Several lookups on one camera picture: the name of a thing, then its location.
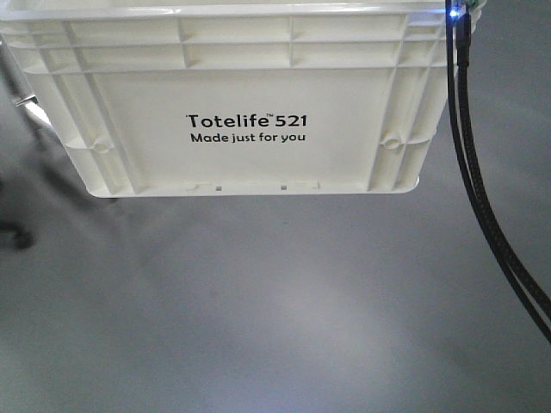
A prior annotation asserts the white Totelife plastic crate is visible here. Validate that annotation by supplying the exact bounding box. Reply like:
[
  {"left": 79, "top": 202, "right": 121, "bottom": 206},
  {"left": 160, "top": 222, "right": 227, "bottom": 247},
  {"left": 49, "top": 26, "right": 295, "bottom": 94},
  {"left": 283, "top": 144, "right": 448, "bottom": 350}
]
[{"left": 0, "top": 0, "right": 479, "bottom": 199}]

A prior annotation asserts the black braided cable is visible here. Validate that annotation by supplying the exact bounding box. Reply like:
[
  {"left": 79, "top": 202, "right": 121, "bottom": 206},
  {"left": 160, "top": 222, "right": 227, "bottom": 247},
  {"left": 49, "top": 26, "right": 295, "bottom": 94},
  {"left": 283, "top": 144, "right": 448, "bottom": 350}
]
[
  {"left": 445, "top": 0, "right": 551, "bottom": 345},
  {"left": 455, "top": 12, "right": 551, "bottom": 322}
]

